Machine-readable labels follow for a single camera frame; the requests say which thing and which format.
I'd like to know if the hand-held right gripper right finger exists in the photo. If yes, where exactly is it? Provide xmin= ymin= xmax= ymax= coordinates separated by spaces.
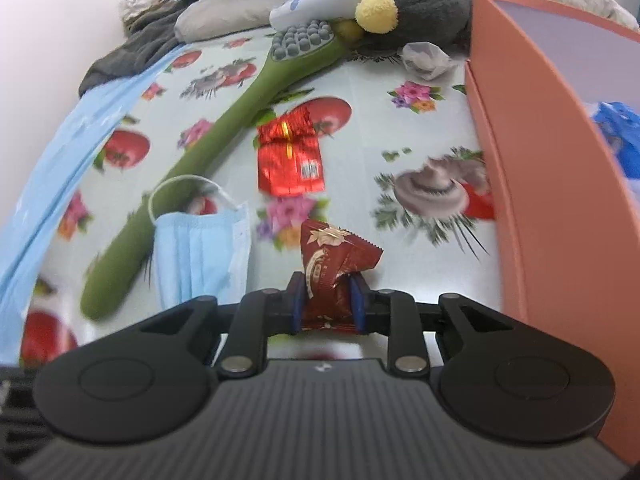
xmin=349 ymin=274 xmax=516 ymax=376

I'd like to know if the dark grey cloth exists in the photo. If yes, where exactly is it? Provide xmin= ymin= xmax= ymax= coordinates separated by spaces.
xmin=79 ymin=2 xmax=201 ymax=97

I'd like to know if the blue face mask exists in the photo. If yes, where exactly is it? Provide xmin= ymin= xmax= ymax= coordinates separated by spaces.
xmin=147 ymin=175 xmax=253 ymax=311

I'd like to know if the shiny red candy packet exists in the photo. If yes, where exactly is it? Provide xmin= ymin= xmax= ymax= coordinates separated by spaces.
xmin=256 ymin=105 xmax=326 ymax=197

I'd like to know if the beige cushion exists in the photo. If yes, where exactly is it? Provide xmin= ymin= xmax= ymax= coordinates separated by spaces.
xmin=175 ymin=0 xmax=302 ymax=42

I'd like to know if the blue tissue packet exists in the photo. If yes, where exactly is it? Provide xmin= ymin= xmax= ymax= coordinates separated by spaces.
xmin=590 ymin=101 xmax=640 ymax=182

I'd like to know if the orange cardboard box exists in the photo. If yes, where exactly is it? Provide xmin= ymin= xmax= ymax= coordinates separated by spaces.
xmin=464 ymin=0 xmax=640 ymax=467

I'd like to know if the grey penguin plush toy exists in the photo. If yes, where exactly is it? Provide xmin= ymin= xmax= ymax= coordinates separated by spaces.
xmin=332 ymin=0 xmax=531 ymax=57

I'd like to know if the white plastic bottle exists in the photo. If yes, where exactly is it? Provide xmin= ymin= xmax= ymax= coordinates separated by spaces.
xmin=269 ymin=0 xmax=387 ymax=30

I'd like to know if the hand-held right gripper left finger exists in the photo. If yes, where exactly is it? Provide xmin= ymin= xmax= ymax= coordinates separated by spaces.
xmin=140 ymin=271 xmax=306 ymax=379

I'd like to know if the light blue cloth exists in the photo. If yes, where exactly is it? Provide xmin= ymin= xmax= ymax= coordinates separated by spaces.
xmin=0 ymin=42 xmax=189 ymax=367

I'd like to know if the dark red snack packet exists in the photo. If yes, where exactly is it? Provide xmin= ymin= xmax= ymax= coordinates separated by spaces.
xmin=299 ymin=219 xmax=385 ymax=337

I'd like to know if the green massage brush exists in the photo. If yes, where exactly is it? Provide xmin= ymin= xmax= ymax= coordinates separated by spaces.
xmin=80 ymin=19 xmax=351 ymax=322

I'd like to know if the floral printed sheet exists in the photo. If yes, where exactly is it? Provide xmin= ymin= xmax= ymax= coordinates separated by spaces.
xmin=20 ymin=25 xmax=501 ymax=367

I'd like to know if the crumpled white tissue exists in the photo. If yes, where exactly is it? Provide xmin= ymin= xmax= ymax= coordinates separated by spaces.
xmin=397 ymin=41 xmax=469 ymax=82

